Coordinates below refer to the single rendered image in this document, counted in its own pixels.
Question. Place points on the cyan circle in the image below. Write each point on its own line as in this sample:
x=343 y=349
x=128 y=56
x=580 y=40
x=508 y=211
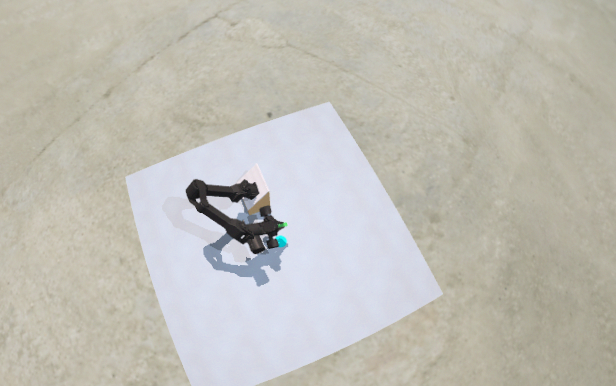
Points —
x=281 y=241

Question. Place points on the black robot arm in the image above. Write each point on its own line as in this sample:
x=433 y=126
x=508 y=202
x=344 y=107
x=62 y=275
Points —
x=233 y=226

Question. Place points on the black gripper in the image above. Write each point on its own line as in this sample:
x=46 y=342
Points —
x=272 y=242

